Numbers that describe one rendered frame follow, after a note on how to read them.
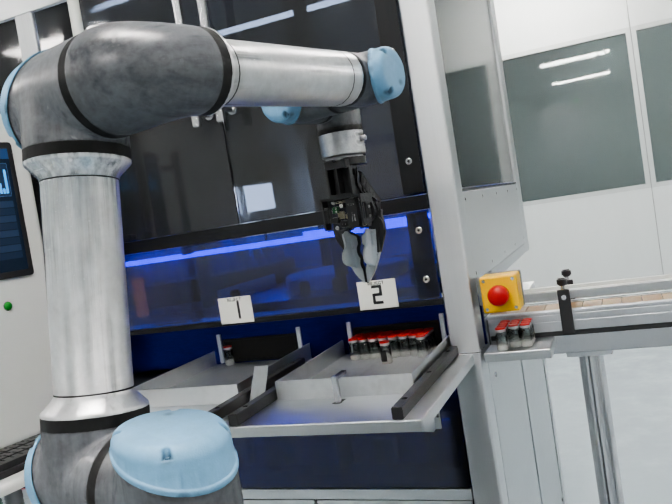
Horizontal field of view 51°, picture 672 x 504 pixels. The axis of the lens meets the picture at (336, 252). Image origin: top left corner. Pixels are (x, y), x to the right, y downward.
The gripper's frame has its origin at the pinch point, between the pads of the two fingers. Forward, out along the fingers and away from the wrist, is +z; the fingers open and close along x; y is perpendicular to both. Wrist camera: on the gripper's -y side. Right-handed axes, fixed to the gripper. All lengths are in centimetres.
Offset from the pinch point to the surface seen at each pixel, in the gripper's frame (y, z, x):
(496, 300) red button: -20.5, 9.9, 17.6
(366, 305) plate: -23.9, 8.8, -9.9
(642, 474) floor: -178, 109, 36
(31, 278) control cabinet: -11, -7, -86
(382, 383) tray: 2.0, 18.7, 0.4
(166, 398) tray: 2.1, 19.1, -44.2
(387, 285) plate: -23.9, 5.1, -4.7
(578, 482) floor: -171, 109, 12
